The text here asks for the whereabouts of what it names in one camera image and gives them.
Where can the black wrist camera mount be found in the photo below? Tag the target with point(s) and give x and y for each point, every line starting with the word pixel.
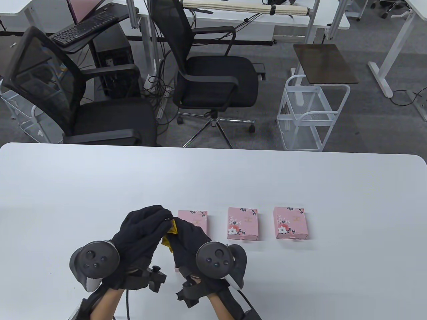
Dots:
pixel 191 293
pixel 156 278

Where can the yellow cloth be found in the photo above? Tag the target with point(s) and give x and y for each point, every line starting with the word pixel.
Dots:
pixel 168 241

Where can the person's right hand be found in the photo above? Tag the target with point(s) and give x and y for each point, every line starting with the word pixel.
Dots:
pixel 186 240

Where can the black computer tower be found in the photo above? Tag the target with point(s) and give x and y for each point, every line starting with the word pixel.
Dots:
pixel 115 56

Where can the black keyboard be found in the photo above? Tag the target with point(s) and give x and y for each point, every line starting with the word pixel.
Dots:
pixel 80 30

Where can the black office chair base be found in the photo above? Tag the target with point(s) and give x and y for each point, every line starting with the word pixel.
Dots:
pixel 388 5

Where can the dark wooden side table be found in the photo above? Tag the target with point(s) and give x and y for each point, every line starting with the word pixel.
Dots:
pixel 325 63

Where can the black mesh office chair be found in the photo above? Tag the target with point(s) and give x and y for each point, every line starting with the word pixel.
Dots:
pixel 110 120
pixel 217 80

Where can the rolled beige mat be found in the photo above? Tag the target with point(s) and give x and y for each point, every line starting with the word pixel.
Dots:
pixel 233 6

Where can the person's right forearm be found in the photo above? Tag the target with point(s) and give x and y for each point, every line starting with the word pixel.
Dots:
pixel 220 306

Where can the pink screen laptop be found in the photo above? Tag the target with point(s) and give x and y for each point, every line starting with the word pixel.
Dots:
pixel 83 8

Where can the person's left hand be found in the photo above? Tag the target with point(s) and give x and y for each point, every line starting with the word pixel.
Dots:
pixel 140 230

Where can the pink floral gift box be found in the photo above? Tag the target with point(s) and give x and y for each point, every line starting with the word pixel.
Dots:
pixel 196 218
pixel 243 221

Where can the white desk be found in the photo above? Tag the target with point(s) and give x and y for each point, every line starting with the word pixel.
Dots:
pixel 397 36
pixel 33 13

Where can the person's left forearm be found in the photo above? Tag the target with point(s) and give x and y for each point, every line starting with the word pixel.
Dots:
pixel 105 305

